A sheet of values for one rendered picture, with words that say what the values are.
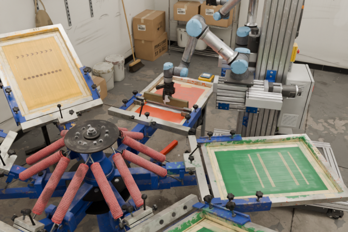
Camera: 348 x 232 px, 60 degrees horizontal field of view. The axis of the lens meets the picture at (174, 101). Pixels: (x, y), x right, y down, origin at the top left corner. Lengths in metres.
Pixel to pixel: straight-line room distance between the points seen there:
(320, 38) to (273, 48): 3.35
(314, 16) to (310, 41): 0.44
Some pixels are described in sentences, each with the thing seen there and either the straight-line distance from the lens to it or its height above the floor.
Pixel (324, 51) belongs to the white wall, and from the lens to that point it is 5.90.
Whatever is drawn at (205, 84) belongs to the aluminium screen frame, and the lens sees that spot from 2.90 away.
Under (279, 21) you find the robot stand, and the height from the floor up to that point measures 1.68.
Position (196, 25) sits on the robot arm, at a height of 1.70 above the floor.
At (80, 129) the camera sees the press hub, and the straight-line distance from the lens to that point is 1.80.
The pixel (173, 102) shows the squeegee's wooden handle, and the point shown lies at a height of 1.02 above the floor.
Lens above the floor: 2.34
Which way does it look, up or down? 31 degrees down
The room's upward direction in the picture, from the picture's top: straight up
